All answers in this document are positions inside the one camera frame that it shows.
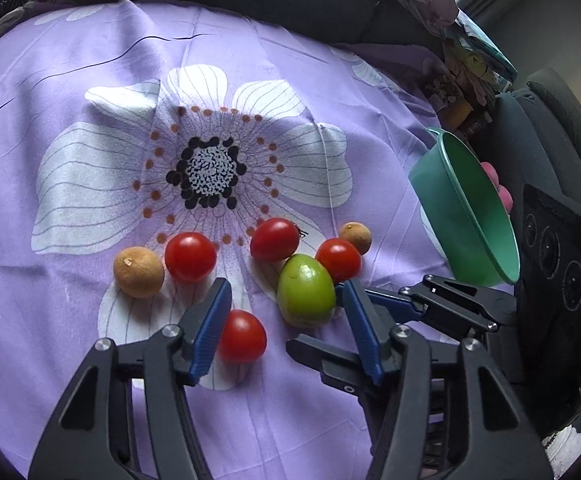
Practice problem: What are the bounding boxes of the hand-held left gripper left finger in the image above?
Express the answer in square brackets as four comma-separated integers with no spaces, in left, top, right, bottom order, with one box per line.
[28,277,232,480]

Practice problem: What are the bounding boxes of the purple floral cloth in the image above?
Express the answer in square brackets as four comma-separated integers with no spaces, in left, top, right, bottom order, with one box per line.
[0,0,581,480]

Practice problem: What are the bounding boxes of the large brown round fruit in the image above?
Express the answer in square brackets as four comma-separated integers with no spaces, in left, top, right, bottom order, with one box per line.
[113,246,166,299]

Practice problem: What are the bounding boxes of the red tomato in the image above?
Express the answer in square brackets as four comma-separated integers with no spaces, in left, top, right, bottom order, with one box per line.
[249,217,301,263]
[315,237,363,285]
[216,309,268,365]
[164,231,218,284]

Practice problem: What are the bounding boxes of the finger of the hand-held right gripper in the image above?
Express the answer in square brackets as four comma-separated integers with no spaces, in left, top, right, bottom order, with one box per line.
[365,274,518,335]
[285,335,389,397]

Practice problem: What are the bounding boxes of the small brown round fruit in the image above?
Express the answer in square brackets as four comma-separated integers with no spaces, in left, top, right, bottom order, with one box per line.
[339,222,373,256]

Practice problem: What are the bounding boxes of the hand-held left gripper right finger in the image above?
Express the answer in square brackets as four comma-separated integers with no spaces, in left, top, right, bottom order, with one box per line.
[342,278,554,480]

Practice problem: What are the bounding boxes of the grey armchair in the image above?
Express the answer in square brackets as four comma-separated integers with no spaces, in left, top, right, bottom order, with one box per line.
[471,66,581,221]

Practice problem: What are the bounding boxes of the pile of clothes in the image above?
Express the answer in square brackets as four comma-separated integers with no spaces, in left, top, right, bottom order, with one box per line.
[335,0,519,133]

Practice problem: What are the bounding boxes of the person's right hand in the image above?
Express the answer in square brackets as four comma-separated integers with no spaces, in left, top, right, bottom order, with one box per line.
[481,161,514,214]

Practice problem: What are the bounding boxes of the green plastic bowl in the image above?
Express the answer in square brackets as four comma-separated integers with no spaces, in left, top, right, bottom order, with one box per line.
[409,127,521,287]

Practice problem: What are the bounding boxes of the green tomato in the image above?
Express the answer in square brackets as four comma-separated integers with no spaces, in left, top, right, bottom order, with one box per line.
[277,254,337,330]

